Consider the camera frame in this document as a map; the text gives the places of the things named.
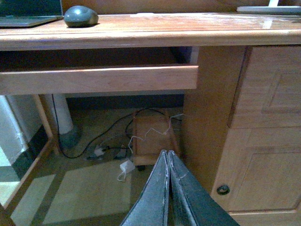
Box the black cable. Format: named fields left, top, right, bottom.
left=51, top=94, right=165, bottom=159

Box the wooden desk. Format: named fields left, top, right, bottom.
left=0, top=0, right=301, bottom=226

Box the black round cabinet knob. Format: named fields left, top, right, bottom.
left=216, top=185, right=230, bottom=195

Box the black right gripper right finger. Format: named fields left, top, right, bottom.
left=168, top=150, right=238, bottom=226

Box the grey computer mouse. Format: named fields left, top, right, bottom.
left=64, top=6, right=98, bottom=28

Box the wooden keyboard tray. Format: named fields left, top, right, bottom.
left=0, top=65, right=198, bottom=95

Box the power strip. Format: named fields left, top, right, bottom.
left=86, top=145, right=128, bottom=161

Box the wooden rolling stand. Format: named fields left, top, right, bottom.
left=129, top=109, right=182, bottom=171

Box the white cable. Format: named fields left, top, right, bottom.
left=117, top=113, right=184, bottom=182

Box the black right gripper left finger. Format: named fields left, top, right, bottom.
left=121, top=150, right=169, bottom=226

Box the grey laptop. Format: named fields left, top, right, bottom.
left=0, top=0, right=63, bottom=28

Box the white power adapter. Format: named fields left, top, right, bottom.
left=120, top=160, right=135, bottom=174

